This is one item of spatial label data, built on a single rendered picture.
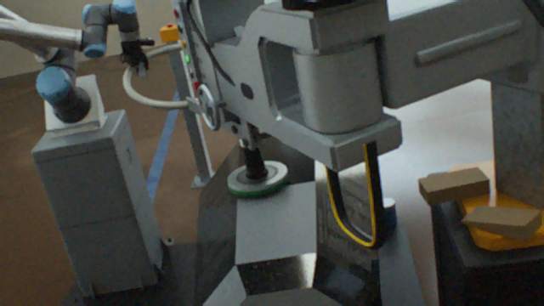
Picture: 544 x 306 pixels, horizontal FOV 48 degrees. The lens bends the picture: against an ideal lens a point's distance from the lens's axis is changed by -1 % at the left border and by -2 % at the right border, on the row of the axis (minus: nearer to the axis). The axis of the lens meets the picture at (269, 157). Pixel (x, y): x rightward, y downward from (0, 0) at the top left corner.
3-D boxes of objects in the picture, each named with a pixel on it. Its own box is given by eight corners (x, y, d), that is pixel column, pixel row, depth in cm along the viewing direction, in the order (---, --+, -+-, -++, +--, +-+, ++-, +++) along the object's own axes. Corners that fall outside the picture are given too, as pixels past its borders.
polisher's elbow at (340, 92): (354, 99, 162) (343, 24, 154) (400, 116, 145) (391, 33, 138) (291, 121, 155) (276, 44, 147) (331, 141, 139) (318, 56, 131)
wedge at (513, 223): (542, 225, 172) (542, 210, 170) (524, 242, 166) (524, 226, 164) (478, 208, 187) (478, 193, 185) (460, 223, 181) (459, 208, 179)
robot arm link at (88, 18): (80, 23, 254) (110, 22, 254) (82, -1, 258) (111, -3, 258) (87, 35, 263) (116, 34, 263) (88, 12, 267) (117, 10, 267)
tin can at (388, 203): (394, 229, 329) (392, 207, 324) (376, 227, 333) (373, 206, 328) (399, 219, 337) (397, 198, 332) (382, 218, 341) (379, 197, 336)
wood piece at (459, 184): (478, 180, 202) (477, 166, 200) (490, 193, 193) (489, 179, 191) (418, 192, 202) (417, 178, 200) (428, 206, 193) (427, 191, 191)
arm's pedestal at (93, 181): (71, 306, 320) (15, 157, 287) (92, 255, 366) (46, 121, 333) (165, 290, 319) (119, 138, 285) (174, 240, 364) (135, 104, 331)
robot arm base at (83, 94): (55, 127, 301) (47, 119, 292) (52, 93, 307) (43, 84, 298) (93, 119, 301) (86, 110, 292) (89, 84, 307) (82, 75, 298)
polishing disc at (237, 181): (218, 190, 218) (217, 187, 217) (244, 163, 235) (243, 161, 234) (273, 192, 208) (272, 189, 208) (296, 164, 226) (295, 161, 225)
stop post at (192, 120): (223, 172, 441) (187, 19, 398) (219, 184, 423) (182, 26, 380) (195, 176, 444) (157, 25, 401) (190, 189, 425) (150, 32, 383)
